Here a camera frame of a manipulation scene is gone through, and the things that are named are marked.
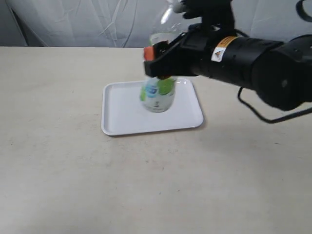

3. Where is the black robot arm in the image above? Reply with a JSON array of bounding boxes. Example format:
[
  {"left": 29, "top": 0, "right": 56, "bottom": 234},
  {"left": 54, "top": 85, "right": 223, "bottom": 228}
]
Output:
[{"left": 143, "top": 25, "right": 312, "bottom": 111}]

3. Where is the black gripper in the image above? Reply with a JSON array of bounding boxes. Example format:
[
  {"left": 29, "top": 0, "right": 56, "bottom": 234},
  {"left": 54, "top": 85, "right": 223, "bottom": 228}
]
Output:
[{"left": 143, "top": 23, "right": 237, "bottom": 78}]

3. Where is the white wrinkled backdrop cloth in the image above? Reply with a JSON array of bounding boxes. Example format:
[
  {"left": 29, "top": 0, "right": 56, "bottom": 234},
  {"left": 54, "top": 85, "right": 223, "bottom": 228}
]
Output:
[{"left": 0, "top": 0, "right": 312, "bottom": 47}]

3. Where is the black cable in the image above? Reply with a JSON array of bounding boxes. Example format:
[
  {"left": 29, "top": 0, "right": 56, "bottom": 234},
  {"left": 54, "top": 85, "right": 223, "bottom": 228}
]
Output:
[{"left": 236, "top": 0, "right": 312, "bottom": 124}]

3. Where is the white rectangular plastic tray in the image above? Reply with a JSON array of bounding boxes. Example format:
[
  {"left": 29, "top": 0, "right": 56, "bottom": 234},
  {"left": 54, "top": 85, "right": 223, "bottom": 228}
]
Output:
[{"left": 101, "top": 78, "right": 204, "bottom": 136}]

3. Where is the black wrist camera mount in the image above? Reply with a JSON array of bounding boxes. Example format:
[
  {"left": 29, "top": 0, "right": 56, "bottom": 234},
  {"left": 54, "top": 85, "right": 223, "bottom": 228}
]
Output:
[{"left": 181, "top": 0, "right": 235, "bottom": 29}]

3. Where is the clear bottle green white label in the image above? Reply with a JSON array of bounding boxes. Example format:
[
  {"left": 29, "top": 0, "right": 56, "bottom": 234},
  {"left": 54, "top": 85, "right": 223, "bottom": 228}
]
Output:
[{"left": 139, "top": 0, "right": 188, "bottom": 114}]

